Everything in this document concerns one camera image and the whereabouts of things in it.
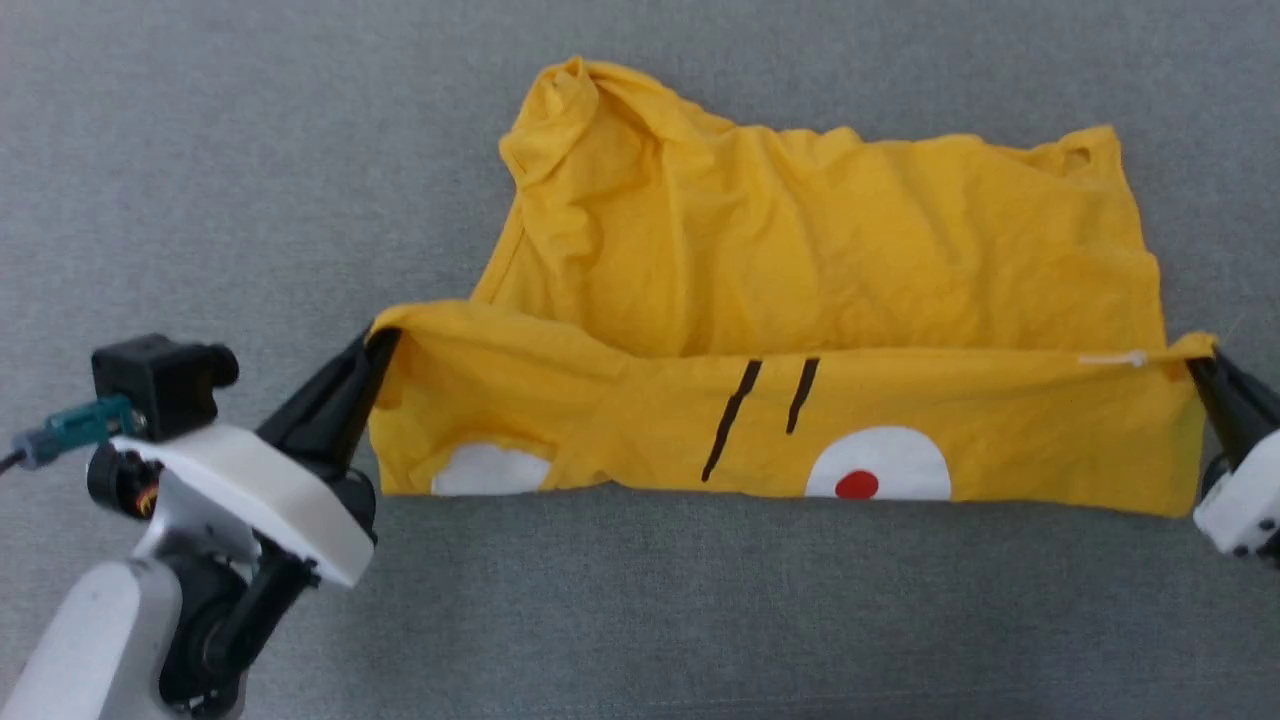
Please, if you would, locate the teal left camera connector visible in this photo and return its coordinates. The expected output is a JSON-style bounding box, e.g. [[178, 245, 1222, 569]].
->
[[11, 394, 138, 471]]

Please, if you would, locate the grey fabric sofa cushion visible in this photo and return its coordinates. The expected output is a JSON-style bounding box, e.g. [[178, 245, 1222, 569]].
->
[[0, 0, 1280, 720]]

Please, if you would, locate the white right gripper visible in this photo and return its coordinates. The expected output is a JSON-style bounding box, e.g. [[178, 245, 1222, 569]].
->
[[1185, 346, 1280, 563]]

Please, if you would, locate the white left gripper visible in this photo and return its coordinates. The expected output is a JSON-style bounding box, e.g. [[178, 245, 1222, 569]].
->
[[86, 327, 403, 590]]

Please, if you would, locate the yellow tiger print garment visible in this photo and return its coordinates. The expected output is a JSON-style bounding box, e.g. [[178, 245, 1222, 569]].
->
[[366, 56, 1219, 519]]

